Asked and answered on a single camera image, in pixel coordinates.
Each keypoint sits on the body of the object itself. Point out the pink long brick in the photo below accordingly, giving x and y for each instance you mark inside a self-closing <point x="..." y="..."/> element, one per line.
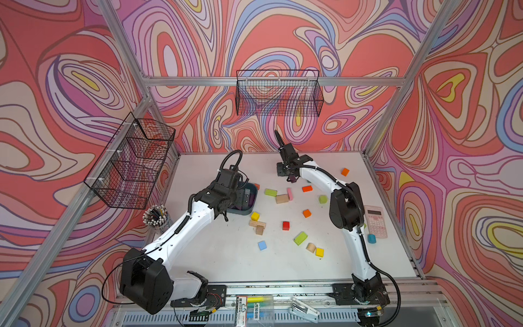
<point x="290" y="194"/>

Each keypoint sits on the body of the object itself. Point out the black wire basket left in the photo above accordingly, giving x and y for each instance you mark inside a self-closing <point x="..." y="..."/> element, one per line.
<point x="136" y="155"/>

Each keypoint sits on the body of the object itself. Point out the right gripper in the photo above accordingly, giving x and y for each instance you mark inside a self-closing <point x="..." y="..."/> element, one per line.
<point x="280" y="170"/>

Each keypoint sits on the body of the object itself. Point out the cup of pens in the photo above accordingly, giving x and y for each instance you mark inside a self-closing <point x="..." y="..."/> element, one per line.
<point x="157" y="218"/>

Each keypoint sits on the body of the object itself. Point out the yellow cube brick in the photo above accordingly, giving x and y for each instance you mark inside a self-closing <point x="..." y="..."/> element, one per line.
<point x="319" y="252"/>
<point x="255" y="216"/>

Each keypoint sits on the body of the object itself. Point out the natural wood block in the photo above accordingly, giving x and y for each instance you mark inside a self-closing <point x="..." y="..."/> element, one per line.
<point x="281" y="199"/>

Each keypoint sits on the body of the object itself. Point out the pink calculator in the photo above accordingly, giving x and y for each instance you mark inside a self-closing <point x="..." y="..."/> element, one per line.
<point x="375" y="221"/>

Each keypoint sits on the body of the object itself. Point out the lime green long brick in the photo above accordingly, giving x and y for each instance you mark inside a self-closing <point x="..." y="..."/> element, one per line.
<point x="270" y="192"/>

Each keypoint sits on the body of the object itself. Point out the light blue brick near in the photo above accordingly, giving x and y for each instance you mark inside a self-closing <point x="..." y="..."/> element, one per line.
<point x="262" y="245"/>

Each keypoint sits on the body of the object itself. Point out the orange long brick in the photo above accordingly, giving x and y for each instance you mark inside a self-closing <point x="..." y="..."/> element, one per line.
<point x="307" y="188"/>

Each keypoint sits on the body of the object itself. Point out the teal plastic storage bin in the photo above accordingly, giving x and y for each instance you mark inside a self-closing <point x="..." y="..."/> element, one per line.
<point x="245" y="200"/>

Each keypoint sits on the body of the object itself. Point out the yellow cube brick near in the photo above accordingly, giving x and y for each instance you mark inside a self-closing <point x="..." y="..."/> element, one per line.
<point x="319" y="252"/>

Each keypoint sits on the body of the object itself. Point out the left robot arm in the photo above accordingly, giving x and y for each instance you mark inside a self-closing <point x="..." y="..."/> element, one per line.
<point x="145" y="274"/>

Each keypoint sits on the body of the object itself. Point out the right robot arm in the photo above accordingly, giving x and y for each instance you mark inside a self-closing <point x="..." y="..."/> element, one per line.
<point x="346" y="212"/>

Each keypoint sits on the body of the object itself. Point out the black wire basket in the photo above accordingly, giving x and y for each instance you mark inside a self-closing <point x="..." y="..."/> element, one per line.
<point x="278" y="92"/>
<point x="136" y="155"/>

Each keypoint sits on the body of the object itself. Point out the engraved wood block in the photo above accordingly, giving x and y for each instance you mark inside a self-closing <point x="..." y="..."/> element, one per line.
<point x="257" y="223"/>

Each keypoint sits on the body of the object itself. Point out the black wire basket back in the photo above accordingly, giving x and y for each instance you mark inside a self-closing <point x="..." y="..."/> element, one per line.
<point x="278" y="92"/>

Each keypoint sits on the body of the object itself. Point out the round wood brick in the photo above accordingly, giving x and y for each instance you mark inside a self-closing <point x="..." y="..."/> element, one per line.
<point x="311" y="247"/>

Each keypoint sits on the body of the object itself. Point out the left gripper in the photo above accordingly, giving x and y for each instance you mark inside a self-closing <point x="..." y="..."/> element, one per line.
<point x="240" y="201"/>

